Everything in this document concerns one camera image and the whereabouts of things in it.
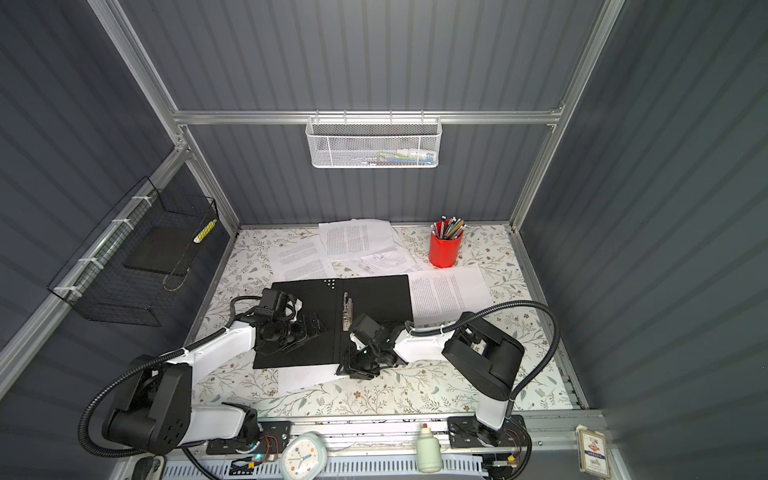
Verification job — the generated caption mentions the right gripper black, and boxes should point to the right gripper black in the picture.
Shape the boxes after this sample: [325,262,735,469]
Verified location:
[334,344,381,378]

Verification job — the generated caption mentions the orange folder black inside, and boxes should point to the orange folder black inside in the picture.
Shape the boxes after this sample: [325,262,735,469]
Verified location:
[253,275,413,369]

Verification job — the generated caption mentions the printed paper sheet front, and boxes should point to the printed paper sheet front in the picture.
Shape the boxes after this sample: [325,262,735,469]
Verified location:
[277,364,347,395]

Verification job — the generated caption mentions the printed paper sheet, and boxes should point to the printed paper sheet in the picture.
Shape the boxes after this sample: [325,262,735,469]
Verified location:
[407,265,493,328]
[277,364,347,395]
[268,236,337,282]
[318,219,395,260]

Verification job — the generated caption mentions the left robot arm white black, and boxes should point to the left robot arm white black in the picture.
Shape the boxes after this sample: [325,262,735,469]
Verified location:
[77,289,326,458]

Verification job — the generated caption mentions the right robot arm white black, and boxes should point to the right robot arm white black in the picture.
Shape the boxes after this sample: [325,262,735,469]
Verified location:
[336,300,561,432]

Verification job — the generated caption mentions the diagram paper sheet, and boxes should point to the diagram paper sheet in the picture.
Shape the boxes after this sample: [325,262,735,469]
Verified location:
[354,245,424,276]

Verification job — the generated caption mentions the printed paper sheet back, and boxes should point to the printed paper sheet back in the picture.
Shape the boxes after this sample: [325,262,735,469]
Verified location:
[318,219,395,260]

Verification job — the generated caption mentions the white glue bottle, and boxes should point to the white glue bottle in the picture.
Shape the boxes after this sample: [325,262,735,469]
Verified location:
[415,423,443,474]

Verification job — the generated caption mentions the red pen cup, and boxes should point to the red pen cup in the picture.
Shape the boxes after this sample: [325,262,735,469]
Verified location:
[429,233,463,268]

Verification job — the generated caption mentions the white table clock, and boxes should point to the white table clock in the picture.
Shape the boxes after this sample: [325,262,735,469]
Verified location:
[279,432,328,480]

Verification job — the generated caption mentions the pens in red cup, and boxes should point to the pens in red cup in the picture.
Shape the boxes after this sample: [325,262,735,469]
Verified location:
[432,216,466,241]

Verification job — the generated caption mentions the yellow marker in basket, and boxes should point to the yellow marker in basket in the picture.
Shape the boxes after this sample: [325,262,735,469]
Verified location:
[193,219,218,244]

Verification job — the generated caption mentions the black stapler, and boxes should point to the black stapler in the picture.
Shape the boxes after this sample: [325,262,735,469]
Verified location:
[130,456,166,480]

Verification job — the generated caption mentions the playing card box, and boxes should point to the playing card box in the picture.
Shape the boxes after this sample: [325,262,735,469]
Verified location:
[576,425,611,479]

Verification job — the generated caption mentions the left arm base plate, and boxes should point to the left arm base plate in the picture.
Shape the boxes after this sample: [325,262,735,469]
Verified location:
[206,420,292,455]

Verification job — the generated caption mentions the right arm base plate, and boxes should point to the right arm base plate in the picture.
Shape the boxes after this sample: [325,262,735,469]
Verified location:
[447,415,532,449]

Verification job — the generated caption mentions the white wire mesh basket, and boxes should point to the white wire mesh basket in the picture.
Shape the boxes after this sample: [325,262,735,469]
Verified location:
[305,118,443,169]

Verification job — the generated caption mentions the black wire mesh basket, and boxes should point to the black wire mesh basket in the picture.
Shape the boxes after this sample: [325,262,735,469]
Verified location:
[48,181,219,327]

